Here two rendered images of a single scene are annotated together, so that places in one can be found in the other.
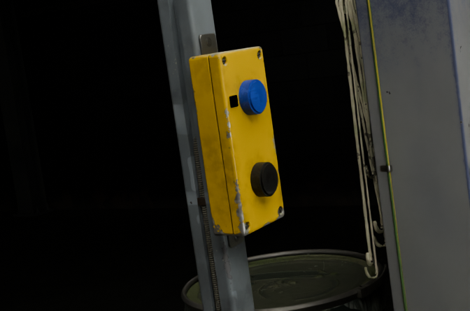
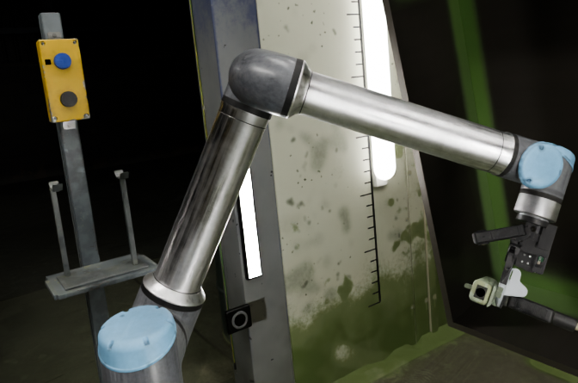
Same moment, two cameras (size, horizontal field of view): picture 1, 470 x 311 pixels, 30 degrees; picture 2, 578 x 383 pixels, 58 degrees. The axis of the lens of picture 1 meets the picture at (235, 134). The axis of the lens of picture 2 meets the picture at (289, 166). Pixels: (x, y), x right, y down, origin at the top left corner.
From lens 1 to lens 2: 1.34 m
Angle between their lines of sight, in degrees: 23
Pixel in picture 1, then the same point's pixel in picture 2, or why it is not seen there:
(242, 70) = (58, 48)
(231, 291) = (64, 149)
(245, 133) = (57, 77)
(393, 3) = (199, 21)
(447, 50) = (214, 46)
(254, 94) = (58, 59)
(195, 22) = (45, 26)
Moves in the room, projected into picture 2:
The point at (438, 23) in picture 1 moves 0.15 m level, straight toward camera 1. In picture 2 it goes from (211, 32) to (177, 31)
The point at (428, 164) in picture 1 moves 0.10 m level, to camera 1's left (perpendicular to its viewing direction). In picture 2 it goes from (213, 106) to (190, 108)
